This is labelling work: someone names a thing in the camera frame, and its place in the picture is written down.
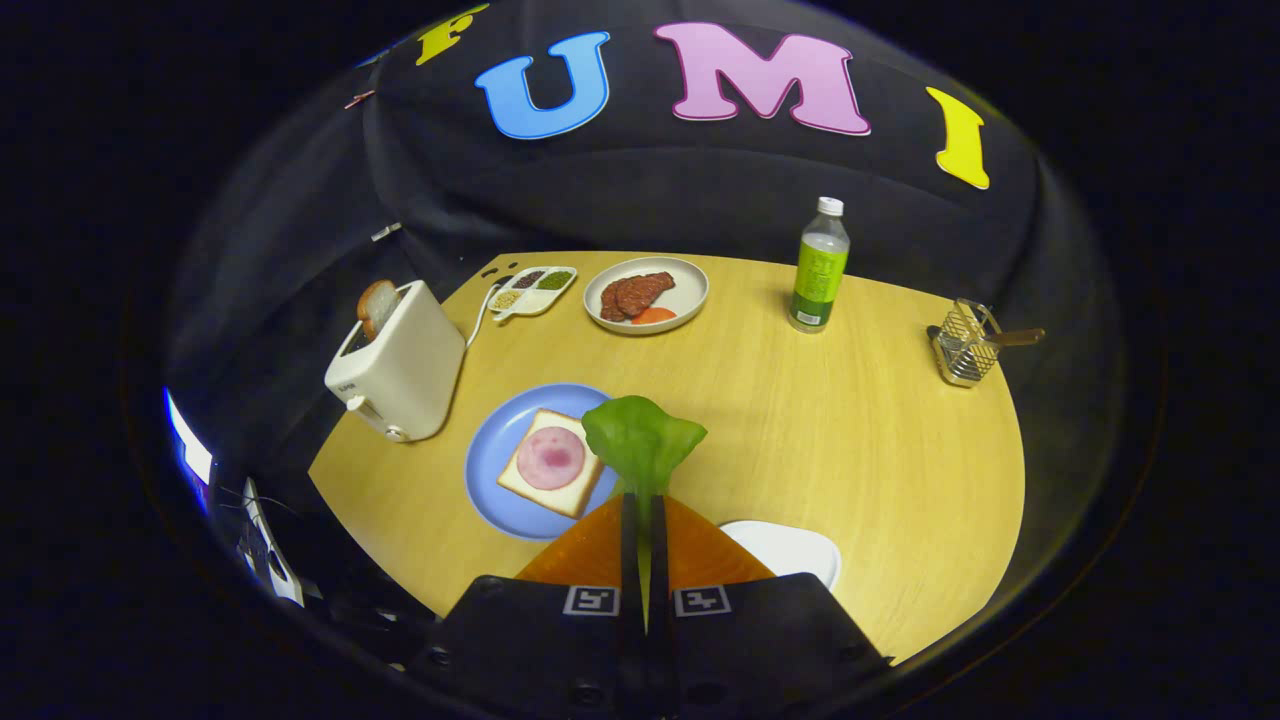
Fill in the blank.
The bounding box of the white toaster cable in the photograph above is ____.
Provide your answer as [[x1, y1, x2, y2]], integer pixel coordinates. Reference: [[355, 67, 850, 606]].
[[464, 283, 503, 351]]

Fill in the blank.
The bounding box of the white power strip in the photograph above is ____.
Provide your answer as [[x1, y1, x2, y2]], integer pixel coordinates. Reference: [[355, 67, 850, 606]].
[[240, 478, 304, 608]]

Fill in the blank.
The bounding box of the bright lit screen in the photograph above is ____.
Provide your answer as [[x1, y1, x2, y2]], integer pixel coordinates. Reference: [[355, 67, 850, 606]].
[[163, 388, 214, 488]]

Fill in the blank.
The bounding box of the white toaster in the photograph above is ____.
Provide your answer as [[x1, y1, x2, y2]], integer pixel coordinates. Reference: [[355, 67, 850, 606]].
[[324, 279, 468, 444]]

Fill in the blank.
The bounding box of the pink ham slice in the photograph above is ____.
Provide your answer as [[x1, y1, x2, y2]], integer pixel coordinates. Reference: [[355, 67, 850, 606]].
[[516, 425, 587, 492]]

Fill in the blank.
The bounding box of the brown meat slice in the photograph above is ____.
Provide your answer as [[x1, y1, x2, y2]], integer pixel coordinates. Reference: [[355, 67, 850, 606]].
[[615, 271, 677, 318], [600, 277, 641, 322]]

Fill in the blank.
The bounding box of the wire utensil holder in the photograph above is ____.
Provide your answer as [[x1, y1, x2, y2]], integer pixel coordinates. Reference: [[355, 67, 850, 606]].
[[932, 298, 1001, 389]]

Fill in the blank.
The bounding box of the black backdrop cloth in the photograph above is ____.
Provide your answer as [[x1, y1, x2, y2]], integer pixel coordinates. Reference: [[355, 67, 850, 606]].
[[165, 0, 1126, 521]]

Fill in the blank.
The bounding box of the beige round plate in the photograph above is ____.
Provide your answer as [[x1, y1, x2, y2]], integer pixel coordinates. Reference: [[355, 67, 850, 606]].
[[583, 256, 710, 336]]

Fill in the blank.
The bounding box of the green lettuce leaf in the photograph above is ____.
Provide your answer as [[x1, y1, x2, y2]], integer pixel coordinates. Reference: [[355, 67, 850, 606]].
[[581, 395, 708, 506]]

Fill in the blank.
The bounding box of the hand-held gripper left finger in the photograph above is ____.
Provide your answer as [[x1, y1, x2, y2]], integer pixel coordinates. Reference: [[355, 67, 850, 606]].
[[405, 492, 646, 720]]

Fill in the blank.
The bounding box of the white square plate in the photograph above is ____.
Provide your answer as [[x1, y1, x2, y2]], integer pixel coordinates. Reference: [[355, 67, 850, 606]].
[[720, 520, 842, 593]]

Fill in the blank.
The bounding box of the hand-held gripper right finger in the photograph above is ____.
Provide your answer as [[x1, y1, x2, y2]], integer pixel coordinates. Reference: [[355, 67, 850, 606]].
[[648, 492, 893, 720]]

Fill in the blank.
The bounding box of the green label plastic bottle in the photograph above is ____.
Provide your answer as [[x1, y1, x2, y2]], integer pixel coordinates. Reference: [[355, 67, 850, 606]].
[[788, 196, 851, 335]]

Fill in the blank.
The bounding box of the white bread slice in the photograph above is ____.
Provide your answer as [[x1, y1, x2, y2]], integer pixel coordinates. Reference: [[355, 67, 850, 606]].
[[497, 408, 607, 520]]

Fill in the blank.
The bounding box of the white divided condiment dish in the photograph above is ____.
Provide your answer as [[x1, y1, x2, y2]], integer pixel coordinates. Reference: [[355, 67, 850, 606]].
[[487, 266, 579, 323]]

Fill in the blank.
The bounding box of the toasted bread slice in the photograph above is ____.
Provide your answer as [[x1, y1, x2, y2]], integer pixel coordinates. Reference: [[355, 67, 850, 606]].
[[357, 280, 401, 342]]

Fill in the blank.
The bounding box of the blue round plate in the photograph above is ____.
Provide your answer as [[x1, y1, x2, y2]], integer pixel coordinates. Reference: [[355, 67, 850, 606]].
[[465, 383, 621, 542]]

